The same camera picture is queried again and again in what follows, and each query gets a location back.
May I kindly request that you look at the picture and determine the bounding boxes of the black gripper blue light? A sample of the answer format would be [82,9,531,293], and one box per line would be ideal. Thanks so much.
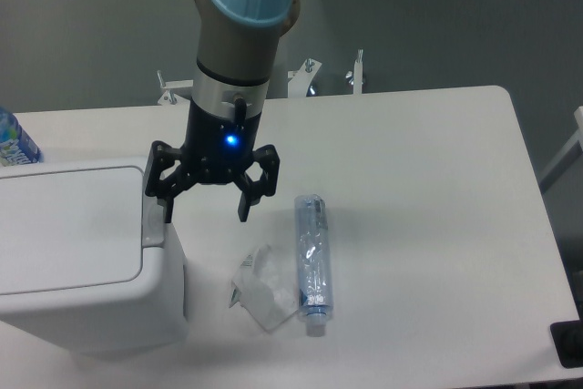
[144,97,281,223]

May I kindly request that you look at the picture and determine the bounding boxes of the grey trash can push button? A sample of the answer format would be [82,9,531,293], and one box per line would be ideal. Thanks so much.
[142,195,165,248]

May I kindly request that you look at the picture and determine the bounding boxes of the white plastic trash can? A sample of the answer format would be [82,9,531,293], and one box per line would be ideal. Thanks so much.
[1,157,189,353]

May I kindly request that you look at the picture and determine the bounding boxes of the white trash can lid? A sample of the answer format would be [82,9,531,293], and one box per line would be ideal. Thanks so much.
[1,167,142,295]

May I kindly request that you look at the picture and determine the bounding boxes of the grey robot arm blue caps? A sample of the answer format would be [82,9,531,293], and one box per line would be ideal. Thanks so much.
[144,0,300,222]

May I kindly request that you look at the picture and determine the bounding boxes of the crumpled clear plastic wrapper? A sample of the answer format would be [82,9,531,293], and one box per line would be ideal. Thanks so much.
[229,244,298,333]

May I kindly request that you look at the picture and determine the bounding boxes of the crushed clear plastic bottle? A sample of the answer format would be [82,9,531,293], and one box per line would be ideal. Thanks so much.
[294,194,334,337]

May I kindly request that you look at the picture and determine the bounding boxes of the blue labelled water bottle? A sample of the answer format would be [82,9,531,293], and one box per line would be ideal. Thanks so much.
[1,107,44,167]

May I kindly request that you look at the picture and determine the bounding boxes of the black clamp at table edge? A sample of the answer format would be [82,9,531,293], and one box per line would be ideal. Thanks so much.
[550,320,582,369]

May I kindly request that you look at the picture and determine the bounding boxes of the white pedestal base frame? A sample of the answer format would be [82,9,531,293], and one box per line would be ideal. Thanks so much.
[157,48,367,106]

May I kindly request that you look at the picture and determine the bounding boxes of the white frame at right edge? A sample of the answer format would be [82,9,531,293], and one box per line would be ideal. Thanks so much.
[538,107,582,194]

